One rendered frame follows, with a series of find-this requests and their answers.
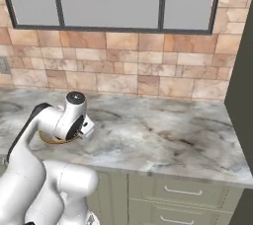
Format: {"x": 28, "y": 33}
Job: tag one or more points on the pale green drawer front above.
{"x": 217, "y": 191}
{"x": 210, "y": 215}

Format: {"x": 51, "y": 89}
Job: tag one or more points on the grey wall outlet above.
{"x": 4, "y": 65}

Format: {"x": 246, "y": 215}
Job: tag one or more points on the dark-framed window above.
{"x": 112, "y": 8}

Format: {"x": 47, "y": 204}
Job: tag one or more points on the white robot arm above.
{"x": 23, "y": 176}

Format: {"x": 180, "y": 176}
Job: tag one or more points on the yellow-brown bowl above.
{"x": 52, "y": 141}

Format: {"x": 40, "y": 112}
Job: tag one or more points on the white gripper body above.
{"x": 89, "y": 131}

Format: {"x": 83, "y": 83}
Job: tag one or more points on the pale green cupboard door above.
{"x": 112, "y": 199}

